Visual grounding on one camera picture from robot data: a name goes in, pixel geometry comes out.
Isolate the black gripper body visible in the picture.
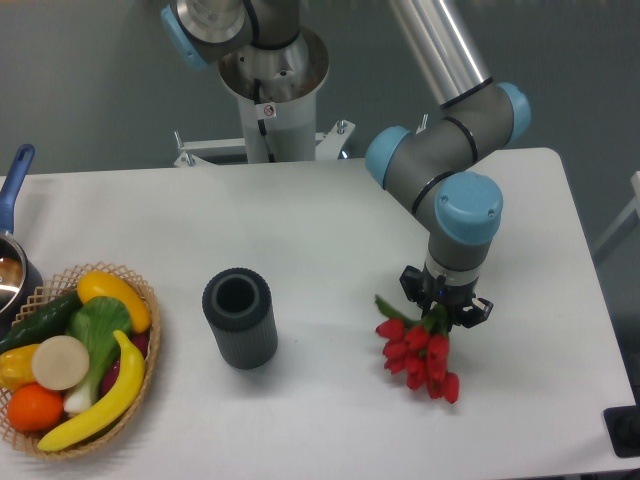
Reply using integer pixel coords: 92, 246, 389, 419
423, 259, 481, 320

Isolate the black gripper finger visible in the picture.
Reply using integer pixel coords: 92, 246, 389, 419
453, 296, 494, 329
399, 265, 431, 313

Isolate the red tulip bouquet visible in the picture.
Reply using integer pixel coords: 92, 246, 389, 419
375, 296, 460, 404

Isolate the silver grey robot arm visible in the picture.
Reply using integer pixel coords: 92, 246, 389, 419
160, 1, 531, 328

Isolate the dark grey ribbed vase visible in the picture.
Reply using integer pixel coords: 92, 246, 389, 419
201, 267, 278, 370

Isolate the black device at table edge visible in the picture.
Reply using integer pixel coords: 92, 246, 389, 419
603, 405, 639, 458

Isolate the purple red vegetable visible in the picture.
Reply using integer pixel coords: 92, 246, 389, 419
100, 332, 149, 397

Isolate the yellow banana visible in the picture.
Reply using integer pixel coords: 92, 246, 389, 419
37, 330, 145, 453

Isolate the green bok choy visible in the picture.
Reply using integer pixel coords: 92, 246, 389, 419
64, 296, 132, 416

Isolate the woven wicker basket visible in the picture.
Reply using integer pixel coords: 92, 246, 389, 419
1, 262, 161, 461

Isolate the dark green cucumber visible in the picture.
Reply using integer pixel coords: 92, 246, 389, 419
1, 291, 82, 353

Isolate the beige round disc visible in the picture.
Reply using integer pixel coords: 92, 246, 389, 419
31, 335, 90, 391

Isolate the orange fruit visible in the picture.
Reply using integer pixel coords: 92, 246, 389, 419
7, 383, 63, 432

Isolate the yellow bell pepper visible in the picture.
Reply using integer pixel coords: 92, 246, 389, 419
1, 344, 39, 391

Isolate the white metal frame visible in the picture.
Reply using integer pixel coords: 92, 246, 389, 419
592, 171, 639, 266

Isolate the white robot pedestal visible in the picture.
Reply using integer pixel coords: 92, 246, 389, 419
174, 92, 356, 167

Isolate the blue handled saucepan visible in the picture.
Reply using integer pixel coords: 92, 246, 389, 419
1, 144, 43, 338

